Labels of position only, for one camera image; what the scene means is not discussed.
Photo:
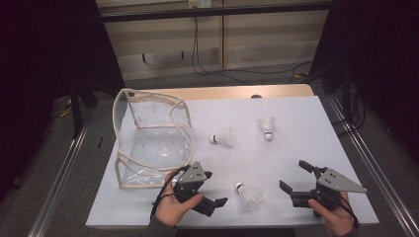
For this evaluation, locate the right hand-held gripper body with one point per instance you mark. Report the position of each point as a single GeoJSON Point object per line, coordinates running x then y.
{"type": "Point", "coordinates": [339, 182]}

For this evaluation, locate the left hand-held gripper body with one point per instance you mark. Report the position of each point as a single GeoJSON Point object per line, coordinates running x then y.
{"type": "Point", "coordinates": [194, 174]}

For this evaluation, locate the white shuttlecock with blue band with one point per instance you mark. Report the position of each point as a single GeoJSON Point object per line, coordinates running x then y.
{"type": "Point", "coordinates": [267, 126]}
{"type": "Point", "coordinates": [224, 138]}
{"type": "Point", "coordinates": [248, 197]}

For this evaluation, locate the clear plastic bag beige trim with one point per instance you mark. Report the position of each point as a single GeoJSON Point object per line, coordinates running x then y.
{"type": "Point", "coordinates": [158, 148]}

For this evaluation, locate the person's right hand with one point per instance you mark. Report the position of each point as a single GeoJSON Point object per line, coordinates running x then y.
{"type": "Point", "coordinates": [339, 220]}

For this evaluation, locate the person's left hand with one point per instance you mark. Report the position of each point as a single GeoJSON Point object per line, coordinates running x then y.
{"type": "Point", "coordinates": [171, 210]}

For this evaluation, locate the black metal stand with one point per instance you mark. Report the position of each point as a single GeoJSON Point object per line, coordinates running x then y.
{"type": "Point", "coordinates": [346, 89]}
{"type": "Point", "coordinates": [76, 108]}

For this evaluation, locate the dark round table grommet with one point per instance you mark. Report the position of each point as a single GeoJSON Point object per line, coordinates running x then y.
{"type": "Point", "coordinates": [256, 96]}

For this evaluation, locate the small black stick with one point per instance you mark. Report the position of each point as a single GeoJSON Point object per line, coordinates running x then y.
{"type": "Point", "coordinates": [100, 142]}

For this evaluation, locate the beige wooden cabinet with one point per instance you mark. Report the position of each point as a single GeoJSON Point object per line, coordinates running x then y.
{"type": "Point", "coordinates": [270, 42]}

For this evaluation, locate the black curtain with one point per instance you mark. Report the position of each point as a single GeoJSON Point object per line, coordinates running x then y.
{"type": "Point", "coordinates": [36, 65]}
{"type": "Point", "coordinates": [385, 59]}

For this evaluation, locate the metal floor rail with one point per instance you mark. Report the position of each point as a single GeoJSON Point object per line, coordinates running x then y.
{"type": "Point", "coordinates": [59, 184]}
{"type": "Point", "coordinates": [372, 168]}

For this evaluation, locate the white wall socket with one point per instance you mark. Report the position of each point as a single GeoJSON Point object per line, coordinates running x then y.
{"type": "Point", "coordinates": [200, 3]}

